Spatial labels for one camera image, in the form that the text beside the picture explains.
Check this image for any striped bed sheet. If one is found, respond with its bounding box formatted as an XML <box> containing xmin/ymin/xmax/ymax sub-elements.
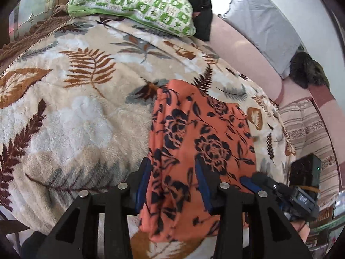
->
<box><xmin>279</xmin><ymin>98</ymin><xmax>340</xmax><ymax>208</ymax></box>

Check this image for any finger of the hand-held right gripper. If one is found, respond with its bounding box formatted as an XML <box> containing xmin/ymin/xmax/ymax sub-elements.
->
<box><xmin>240</xmin><ymin>172</ymin><xmax>281</xmax><ymax>203</ymax></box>

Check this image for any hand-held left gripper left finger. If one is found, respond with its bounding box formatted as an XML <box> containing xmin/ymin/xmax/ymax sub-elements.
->
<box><xmin>39</xmin><ymin>157</ymin><xmax>153</xmax><ymax>259</ymax></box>

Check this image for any grey pillow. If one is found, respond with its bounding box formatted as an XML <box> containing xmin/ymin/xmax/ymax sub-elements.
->
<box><xmin>218</xmin><ymin>0</ymin><xmax>302</xmax><ymax>79</ymax></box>

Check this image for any leaf print fleece blanket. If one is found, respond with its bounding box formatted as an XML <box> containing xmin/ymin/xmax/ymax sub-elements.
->
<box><xmin>0</xmin><ymin>15</ymin><xmax>297</xmax><ymax>259</ymax></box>

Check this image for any person's right hand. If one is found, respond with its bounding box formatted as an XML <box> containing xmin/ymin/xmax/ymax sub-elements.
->
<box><xmin>290</xmin><ymin>220</ymin><xmax>310</xmax><ymax>245</ymax></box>

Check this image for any green patterned pillow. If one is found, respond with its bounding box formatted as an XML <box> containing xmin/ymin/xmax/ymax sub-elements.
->
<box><xmin>67</xmin><ymin>0</ymin><xmax>197</xmax><ymax>38</ymax></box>

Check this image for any black cloth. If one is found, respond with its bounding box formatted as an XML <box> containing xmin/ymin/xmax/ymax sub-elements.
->
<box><xmin>164</xmin><ymin>0</ymin><xmax>213</xmax><ymax>41</ymax></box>

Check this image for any orange floral cloth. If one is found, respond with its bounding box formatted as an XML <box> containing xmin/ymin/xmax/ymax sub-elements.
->
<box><xmin>139</xmin><ymin>79</ymin><xmax>256</xmax><ymax>243</ymax></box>

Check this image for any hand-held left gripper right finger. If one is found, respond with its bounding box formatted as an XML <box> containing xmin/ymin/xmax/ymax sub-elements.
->
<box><xmin>194</xmin><ymin>159</ymin><xmax>313</xmax><ymax>259</ymax></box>

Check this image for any dark furry cushion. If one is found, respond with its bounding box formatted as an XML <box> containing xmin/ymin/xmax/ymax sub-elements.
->
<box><xmin>289</xmin><ymin>51</ymin><xmax>331</xmax><ymax>89</ymax></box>

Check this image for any brown knitted blanket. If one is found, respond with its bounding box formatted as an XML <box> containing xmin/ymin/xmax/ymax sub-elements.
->
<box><xmin>0</xmin><ymin>4</ymin><xmax>76</xmax><ymax>73</ymax></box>

